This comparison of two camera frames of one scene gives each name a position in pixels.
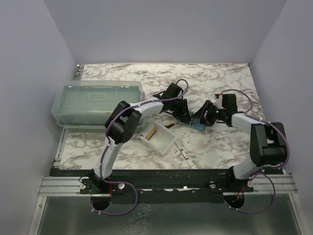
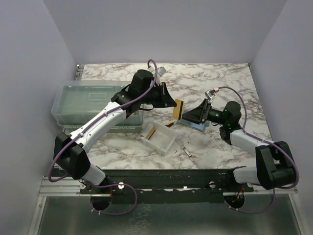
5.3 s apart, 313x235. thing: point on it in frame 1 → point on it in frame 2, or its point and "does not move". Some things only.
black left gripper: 183,114 → 166,100
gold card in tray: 151,133 does not move
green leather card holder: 194,124 does not move
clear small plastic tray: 159,138 does not move
